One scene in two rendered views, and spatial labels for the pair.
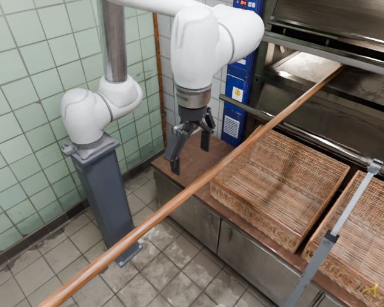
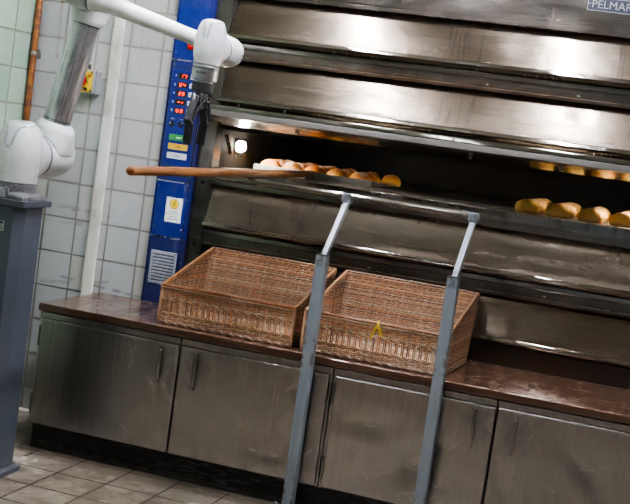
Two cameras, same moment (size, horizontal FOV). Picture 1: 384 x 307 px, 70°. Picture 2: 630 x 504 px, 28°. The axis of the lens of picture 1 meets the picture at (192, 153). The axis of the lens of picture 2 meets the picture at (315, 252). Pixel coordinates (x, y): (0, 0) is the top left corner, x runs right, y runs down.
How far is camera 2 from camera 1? 3.78 m
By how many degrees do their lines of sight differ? 43
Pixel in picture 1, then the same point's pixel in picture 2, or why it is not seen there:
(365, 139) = (344, 228)
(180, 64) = (205, 46)
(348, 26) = (301, 103)
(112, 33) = (80, 65)
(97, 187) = (18, 258)
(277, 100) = (233, 206)
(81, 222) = not seen: outside the picture
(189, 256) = (113, 476)
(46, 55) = not seen: outside the picture
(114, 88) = (60, 128)
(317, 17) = (269, 97)
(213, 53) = (224, 44)
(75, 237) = not seen: outside the picture
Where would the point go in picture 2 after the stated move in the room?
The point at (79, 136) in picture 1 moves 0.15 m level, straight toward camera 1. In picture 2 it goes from (21, 170) to (50, 176)
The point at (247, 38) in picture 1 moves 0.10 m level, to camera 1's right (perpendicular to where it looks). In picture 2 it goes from (237, 47) to (264, 52)
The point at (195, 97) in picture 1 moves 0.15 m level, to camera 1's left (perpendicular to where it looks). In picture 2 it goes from (211, 72) to (169, 65)
